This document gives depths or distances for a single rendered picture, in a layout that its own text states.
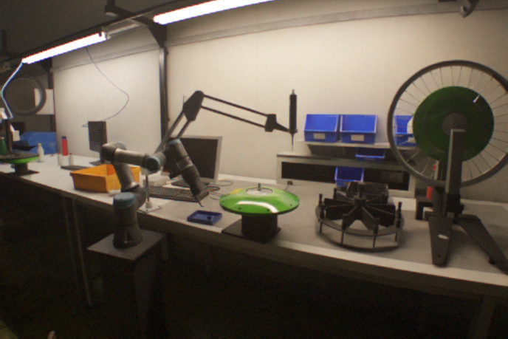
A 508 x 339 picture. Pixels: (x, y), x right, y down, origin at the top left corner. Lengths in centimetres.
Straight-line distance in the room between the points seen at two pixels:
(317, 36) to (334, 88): 38
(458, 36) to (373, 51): 48
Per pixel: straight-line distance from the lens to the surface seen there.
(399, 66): 183
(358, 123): 179
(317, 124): 182
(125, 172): 128
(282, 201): 96
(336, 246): 104
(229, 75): 212
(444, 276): 99
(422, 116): 122
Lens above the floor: 139
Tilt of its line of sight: 7 degrees down
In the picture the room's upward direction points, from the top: straight up
